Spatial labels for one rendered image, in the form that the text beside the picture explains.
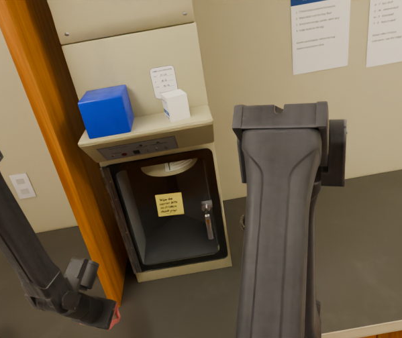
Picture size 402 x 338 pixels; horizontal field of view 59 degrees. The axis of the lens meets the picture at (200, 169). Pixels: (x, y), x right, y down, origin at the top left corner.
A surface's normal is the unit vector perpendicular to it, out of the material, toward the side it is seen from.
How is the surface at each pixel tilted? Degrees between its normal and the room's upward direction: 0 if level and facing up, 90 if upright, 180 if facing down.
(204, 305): 0
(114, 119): 90
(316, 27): 90
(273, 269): 44
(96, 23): 90
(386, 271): 0
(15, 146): 90
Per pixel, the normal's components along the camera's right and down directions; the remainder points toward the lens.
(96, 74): 0.08, 0.47
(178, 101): 0.36, 0.40
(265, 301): -0.33, -0.29
